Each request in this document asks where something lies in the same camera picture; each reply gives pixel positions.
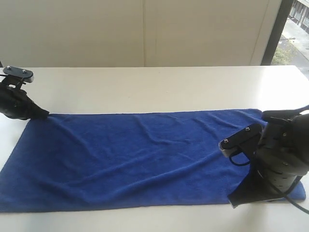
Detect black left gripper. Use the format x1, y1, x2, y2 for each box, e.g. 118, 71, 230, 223
0, 84, 50, 120

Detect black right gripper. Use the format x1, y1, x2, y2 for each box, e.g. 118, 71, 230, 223
227, 105, 309, 208

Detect blue microfiber towel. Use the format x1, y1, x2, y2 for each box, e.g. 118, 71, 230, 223
0, 108, 305, 214

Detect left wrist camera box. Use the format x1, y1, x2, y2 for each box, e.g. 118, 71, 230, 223
3, 66, 34, 83

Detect dark window frame post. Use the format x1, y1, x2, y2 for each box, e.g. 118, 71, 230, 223
260, 0, 294, 66

